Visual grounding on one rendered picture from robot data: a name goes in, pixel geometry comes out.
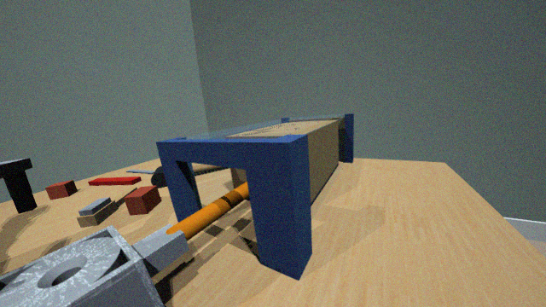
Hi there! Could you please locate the dark blue rectangular frame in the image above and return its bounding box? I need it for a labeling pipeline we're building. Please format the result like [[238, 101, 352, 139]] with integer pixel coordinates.
[[156, 138, 305, 281]]

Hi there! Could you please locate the wooden-handled mallet with black head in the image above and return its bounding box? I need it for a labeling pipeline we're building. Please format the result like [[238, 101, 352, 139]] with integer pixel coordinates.
[[151, 166, 166, 188]]

